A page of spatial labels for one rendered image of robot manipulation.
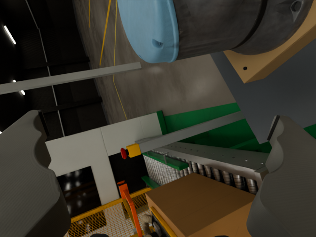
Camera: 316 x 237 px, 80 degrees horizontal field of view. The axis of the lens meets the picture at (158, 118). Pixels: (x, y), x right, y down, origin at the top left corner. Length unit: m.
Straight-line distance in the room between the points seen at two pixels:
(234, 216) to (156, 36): 0.85
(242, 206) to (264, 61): 0.68
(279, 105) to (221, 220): 0.56
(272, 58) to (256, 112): 0.18
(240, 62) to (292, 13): 0.15
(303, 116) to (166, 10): 0.39
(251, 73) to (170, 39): 0.28
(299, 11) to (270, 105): 0.24
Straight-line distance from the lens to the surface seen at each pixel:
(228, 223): 0.96
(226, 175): 1.19
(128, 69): 3.65
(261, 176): 0.90
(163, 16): 0.24
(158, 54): 0.27
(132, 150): 1.18
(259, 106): 0.58
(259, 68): 0.48
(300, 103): 0.52
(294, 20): 0.41
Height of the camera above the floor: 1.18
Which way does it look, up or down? 20 degrees down
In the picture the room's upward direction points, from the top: 106 degrees counter-clockwise
